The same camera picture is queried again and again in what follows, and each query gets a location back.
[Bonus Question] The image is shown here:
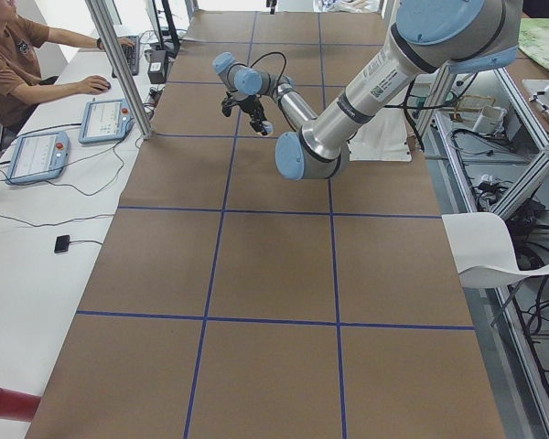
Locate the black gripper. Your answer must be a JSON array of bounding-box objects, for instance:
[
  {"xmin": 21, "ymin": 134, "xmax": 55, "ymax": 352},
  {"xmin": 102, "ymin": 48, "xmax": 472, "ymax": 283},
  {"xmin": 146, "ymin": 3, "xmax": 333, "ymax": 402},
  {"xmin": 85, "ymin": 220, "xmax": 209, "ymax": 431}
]
[{"xmin": 238, "ymin": 95, "xmax": 269, "ymax": 134}]

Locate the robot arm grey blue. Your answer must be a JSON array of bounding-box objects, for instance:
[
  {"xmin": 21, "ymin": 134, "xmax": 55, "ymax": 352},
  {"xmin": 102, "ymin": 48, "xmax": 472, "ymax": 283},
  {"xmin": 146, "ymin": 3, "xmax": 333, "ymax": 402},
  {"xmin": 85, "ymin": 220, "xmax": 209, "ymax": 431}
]
[{"xmin": 213, "ymin": 0, "xmax": 522, "ymax": 180}]

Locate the black power adapter box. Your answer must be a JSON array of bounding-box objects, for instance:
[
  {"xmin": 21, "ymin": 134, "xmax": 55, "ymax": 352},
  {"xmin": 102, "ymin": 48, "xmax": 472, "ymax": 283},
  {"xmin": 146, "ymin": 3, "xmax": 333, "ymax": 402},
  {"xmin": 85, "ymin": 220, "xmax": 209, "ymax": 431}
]
[{"xmin": 147, "ymin": 50, "xmax": 167, "ymax": 84}]

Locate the black keyboard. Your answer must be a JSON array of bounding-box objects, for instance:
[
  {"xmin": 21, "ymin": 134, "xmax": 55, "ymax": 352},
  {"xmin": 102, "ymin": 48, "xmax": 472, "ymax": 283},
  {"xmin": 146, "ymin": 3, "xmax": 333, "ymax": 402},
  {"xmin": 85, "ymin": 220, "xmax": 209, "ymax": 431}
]
[{"xmin": 121, "ymin": 36, "xmax": 140, "ymax": 76}]

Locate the far teach pendant tablet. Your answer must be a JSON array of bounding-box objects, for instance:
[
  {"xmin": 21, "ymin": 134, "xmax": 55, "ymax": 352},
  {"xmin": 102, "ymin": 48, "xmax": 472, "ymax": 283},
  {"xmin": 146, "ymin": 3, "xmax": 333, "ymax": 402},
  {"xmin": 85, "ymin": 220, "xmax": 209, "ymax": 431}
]
[{"xmin": 78, "ymin": 99, "xmax": 134, "ymax": 145}]

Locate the teach pendant tablet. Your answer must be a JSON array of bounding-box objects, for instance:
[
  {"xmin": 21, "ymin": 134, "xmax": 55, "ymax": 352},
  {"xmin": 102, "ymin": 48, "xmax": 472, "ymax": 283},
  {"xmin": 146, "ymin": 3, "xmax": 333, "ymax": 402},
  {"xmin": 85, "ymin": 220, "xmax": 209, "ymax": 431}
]
[
  {"xmin": 78, "ymin": 99, "xmax": 134, "ymax": 145},
  {"xmin": 5, "ymin": 131, "xmax": 70, "ymax": 186}
]

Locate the brown paper table cover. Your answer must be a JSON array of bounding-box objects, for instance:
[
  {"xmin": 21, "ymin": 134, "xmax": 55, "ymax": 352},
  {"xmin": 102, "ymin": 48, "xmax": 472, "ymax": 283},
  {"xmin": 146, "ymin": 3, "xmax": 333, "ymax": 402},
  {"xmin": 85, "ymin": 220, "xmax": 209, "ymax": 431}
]
[{"xmin": 28, "ymin": 12, "xmax": 504, "ymax": 438}]

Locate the near teach pendant tablet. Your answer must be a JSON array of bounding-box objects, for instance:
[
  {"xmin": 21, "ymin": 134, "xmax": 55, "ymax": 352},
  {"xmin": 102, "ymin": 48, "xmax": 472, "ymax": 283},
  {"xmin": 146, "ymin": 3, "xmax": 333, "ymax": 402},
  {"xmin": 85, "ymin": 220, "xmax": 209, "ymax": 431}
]
[{"xmin": 5, "ymin": 131, "xmax": 70, "ymax": 186}]

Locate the small black puck device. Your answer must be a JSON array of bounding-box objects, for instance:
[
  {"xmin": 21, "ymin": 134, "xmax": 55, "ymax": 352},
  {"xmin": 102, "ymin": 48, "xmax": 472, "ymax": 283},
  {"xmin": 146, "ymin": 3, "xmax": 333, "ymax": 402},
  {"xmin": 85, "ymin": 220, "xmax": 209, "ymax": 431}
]
[{"xmin": 54, "ymin": 234, "xmax": 70, "ymax": 254}]

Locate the white curled paper sheet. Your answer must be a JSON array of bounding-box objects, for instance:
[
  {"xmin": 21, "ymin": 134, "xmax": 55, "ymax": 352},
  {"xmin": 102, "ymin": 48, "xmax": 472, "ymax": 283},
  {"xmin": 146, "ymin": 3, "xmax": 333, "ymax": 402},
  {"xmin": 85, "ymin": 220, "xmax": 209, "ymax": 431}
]
[{"xmin": 442, "ymin": 212, "xmax": 549, "ymax": 289}]

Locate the person in brown shirt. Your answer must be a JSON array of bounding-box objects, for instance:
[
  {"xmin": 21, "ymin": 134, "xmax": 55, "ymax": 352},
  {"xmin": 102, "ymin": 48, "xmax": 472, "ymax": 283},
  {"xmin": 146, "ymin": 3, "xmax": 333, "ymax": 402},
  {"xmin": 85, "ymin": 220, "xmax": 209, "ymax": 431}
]
[{"xmin": 0, "ymin": 1, "xmax": 109, "ymax": 133}]

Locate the red cylinder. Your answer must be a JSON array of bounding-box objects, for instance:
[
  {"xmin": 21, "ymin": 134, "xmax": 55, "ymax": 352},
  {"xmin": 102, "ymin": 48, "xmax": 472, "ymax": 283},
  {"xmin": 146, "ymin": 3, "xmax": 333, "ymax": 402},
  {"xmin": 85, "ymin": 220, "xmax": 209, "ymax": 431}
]
[{"xmin": 0, "ymin": 387, "xmax": 41, "ymax": 423}]

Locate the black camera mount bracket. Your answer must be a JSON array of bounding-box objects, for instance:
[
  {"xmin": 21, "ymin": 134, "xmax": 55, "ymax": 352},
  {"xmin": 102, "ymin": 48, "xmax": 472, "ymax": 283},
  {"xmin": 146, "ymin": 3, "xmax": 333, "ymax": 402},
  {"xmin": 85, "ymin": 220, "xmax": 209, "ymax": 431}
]
[{"xmin": 221, "ymin": 91, "xmax": 246, "ymax": 117}]

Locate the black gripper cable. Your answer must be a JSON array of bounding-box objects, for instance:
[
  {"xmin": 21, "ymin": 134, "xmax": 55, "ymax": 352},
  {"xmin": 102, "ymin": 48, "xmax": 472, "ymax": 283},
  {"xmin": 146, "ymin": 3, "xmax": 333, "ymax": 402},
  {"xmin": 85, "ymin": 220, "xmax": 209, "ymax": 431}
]
[{"xmin": 245, "ymin": 51, "xmax": 288, "ymax": 100}]

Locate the aluminium frame post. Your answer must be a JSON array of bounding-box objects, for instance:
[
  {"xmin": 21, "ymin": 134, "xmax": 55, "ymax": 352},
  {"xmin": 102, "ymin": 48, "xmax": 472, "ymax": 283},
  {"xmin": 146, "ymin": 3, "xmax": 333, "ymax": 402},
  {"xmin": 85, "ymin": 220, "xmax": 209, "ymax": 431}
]
[{"xmin": 85, "ymin": 0, "xmax": 153, "ymax": 140}]

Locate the aluminium frame rack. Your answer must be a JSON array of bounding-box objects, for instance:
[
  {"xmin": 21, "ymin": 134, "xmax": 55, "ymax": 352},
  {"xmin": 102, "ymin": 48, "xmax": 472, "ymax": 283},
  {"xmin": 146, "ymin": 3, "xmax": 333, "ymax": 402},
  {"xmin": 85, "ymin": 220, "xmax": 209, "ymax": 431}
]
[{"xmin": 412, "ymin": 56, "xmax": 549, "ymax": 438}]

